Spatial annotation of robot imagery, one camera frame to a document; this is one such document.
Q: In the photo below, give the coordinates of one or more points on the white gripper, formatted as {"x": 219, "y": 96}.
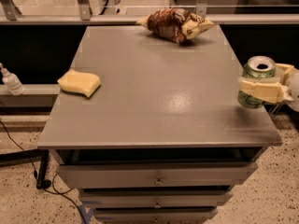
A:
{"x": 293, "y": 89}

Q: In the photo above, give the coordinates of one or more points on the green soda can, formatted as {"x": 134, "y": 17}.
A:
{"x": 256, "y": 69}

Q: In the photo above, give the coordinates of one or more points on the brown chip bag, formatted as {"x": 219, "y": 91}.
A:
{"x": 176, "y": 24}

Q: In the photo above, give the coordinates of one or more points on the top grey drawer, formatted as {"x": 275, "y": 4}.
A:
{"x": 149, "y": 175}

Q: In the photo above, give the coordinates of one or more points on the grey drawer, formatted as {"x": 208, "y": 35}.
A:
{"x": 149, "y": 175}
{"x": 147, "y": 214}
{"x": 156, "y": 199}

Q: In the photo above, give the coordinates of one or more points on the grey drawer cabinet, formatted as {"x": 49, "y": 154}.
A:
{"x": 158, "y": 102}

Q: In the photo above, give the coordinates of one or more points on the bottom grey drawer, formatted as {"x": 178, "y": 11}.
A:
{"x": 147, "y": 214}

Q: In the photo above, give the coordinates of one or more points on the yellow sponge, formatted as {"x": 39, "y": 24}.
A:
{"x": 79, "y": 82}

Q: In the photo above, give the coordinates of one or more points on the middle grey drawer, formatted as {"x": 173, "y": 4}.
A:
{"x": 156, "y": 199}

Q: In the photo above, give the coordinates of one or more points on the black table leg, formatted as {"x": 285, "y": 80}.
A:
{"x": 41, "y": 181}

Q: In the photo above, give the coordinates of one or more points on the white spray bottle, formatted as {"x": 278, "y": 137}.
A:
{"x": 12, "y": 82}

